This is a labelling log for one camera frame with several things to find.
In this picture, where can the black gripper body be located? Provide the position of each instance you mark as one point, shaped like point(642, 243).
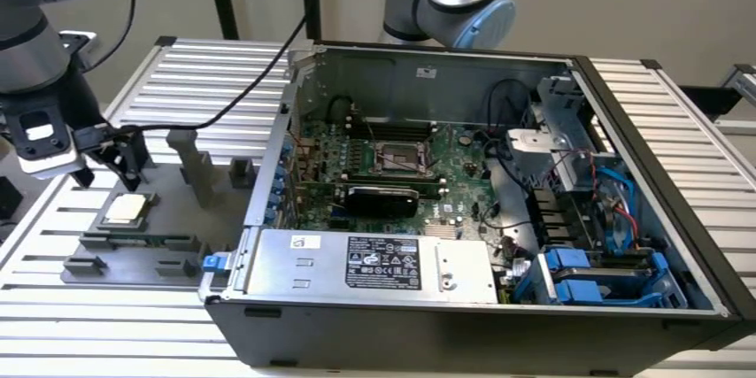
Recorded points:
point(85, 99)

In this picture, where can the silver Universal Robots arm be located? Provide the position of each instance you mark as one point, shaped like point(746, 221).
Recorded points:
point(29, 41)

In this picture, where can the silver CPU chip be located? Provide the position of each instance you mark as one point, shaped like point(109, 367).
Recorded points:
point(126, 208)

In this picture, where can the metal CPU socket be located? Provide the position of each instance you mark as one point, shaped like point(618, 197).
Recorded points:
point(396, 160)

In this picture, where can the black box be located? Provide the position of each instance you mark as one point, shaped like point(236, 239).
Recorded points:
point(8, 198)

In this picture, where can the green RAM stick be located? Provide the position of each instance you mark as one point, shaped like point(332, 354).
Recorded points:
point(141, 241)

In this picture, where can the grey parts rack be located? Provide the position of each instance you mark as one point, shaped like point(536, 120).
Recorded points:
point(170, 236)

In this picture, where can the blue case latch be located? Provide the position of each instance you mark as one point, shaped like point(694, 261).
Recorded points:
point(213, 263)

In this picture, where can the silver power supply unit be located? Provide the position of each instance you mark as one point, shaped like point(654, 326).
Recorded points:
point(330, 272)

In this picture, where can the black graphics card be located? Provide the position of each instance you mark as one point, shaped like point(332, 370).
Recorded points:
point(380, 201)

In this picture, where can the black RAM slots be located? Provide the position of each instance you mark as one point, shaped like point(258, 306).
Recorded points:
point(392, 130)

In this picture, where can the green motherboard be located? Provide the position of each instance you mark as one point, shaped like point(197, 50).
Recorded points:
point(454, 201)

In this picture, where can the black open PC case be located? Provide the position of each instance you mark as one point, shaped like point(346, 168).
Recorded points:
point(472, 342)

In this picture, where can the grey metal disk bay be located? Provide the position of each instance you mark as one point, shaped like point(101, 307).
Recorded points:
point(554, 139)

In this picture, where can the black finned heat sink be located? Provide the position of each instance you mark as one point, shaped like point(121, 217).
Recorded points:
point(552, 218)

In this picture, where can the blue disk caddy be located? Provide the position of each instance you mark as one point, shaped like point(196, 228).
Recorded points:
point(581, 276)

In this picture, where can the blue framed case fan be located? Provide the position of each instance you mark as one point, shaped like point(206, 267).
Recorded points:
point(620, 210)

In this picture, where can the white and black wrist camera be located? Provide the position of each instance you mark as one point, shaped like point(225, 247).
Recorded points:
point(37, 139)

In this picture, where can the black bracket plate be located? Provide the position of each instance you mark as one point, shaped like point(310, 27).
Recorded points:
point(705, 99)

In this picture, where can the aluminium profile frame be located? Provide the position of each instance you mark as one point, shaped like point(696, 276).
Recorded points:
point(737, 94)

